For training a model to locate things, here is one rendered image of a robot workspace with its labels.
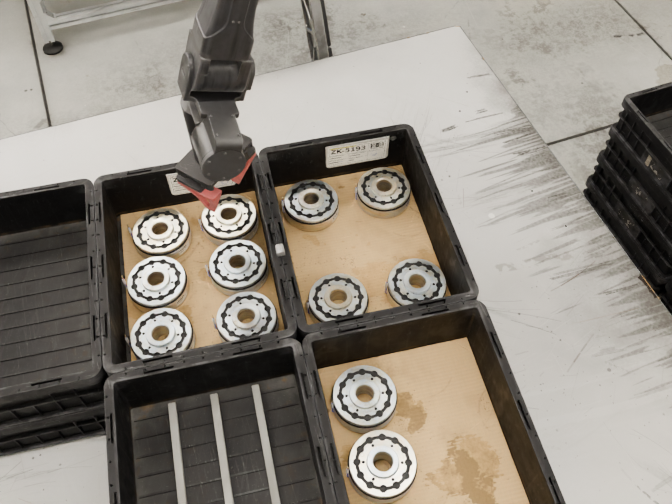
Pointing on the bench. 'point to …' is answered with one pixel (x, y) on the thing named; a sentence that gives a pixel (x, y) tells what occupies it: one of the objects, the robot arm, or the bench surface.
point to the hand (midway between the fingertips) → (223, 192)
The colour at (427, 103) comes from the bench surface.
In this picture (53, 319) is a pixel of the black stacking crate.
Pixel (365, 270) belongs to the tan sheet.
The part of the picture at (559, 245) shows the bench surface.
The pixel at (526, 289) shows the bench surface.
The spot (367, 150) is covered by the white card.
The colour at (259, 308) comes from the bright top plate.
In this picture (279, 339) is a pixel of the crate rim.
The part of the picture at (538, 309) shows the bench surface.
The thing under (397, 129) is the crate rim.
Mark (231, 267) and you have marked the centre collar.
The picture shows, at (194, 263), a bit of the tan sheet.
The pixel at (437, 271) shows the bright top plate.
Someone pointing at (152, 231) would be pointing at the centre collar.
